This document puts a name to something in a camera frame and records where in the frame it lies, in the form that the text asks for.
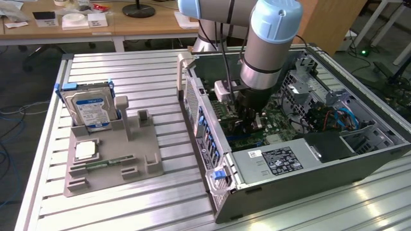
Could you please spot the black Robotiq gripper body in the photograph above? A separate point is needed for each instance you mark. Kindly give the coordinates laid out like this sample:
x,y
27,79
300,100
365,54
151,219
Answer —
x,y
254,98

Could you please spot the green graphics card black fan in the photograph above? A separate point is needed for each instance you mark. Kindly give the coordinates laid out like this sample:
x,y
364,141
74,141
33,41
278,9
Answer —
x,y
258,124

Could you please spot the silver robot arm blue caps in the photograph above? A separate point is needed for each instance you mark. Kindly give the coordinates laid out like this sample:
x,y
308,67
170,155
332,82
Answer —
x,y
266,48

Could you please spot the green motherboard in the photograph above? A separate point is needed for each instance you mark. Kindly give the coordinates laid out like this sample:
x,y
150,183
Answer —
x,y
280,127

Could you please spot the silver chipset heat sink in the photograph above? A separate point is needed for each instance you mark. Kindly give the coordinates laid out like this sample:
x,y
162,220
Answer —
x,y
277,139

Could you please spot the perforated metal drive cage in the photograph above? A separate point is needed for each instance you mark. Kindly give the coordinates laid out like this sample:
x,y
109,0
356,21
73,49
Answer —
x,y
301,93

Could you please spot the grey power supply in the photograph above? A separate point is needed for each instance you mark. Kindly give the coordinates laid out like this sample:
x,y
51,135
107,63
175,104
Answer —
x,y
257,166

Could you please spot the blue release latch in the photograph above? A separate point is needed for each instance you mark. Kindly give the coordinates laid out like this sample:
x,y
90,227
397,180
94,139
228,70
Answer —
x,y
218,174

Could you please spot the black plastic shroud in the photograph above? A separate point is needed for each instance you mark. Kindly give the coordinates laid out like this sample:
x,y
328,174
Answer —
x,y
328,146

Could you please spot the grey open PC case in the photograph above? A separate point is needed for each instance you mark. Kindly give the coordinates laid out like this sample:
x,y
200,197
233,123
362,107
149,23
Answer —
x,y
289,192

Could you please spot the white paper stack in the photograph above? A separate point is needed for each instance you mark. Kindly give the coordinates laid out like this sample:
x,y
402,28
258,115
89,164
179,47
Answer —
x,y
186,21

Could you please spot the wooden cabinet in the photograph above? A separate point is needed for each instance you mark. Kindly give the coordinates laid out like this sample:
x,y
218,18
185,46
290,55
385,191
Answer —
x,y
330,24

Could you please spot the black power strip green light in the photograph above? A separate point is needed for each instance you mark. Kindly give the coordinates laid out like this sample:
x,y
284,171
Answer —
x,y
364,51

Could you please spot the black metal stand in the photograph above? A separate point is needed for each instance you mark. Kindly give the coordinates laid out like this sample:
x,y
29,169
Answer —
x,y
382,68

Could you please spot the grey metal disk bay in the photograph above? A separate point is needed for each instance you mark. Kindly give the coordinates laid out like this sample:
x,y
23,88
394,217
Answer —
x,y
382,139

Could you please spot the grey parts rack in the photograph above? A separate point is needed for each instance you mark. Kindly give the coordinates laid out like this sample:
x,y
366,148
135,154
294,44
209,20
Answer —
x,y
113,149

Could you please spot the green RAM stick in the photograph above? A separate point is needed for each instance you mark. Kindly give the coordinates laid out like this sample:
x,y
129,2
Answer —
x,y
106,163

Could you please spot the black round lamp base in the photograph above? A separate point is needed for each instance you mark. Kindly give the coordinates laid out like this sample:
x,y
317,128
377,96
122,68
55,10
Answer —
x,y
138,10

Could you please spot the silver CPU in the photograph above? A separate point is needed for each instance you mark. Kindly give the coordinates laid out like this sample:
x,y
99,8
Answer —
x,y
85,150

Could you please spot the white box printed label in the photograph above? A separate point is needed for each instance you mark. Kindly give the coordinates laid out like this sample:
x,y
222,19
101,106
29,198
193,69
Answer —
x,y
98,20

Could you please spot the red packet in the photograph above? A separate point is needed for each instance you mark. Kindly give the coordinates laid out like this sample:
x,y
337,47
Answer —
x,y
99,7

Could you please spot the flat white box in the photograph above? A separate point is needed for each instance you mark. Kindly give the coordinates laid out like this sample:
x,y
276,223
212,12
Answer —
x,y
75,26

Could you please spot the wooden desk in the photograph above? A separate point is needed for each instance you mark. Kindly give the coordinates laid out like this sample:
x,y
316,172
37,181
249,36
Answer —
x,y
49,33

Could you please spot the black office chair base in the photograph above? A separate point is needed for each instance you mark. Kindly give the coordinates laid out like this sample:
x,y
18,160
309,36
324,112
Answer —
x,y
35,53

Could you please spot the white box black top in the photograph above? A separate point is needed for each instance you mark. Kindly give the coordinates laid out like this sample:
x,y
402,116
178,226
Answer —
x,y
46,20

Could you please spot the white paper label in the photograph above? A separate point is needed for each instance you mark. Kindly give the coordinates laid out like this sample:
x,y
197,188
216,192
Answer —
x,y
17,24

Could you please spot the clear plastic bag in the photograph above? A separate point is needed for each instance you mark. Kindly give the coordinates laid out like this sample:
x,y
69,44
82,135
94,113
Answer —
x,y
13,12

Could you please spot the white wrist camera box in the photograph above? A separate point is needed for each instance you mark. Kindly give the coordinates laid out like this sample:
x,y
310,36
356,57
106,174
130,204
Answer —
x,y
224,91

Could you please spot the hard disk blue bracket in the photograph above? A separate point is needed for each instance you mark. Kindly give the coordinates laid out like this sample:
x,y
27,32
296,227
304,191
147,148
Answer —
x,y
91,108

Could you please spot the white desk frame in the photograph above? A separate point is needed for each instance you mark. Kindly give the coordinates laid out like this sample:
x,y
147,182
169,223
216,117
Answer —
x,y
374,21

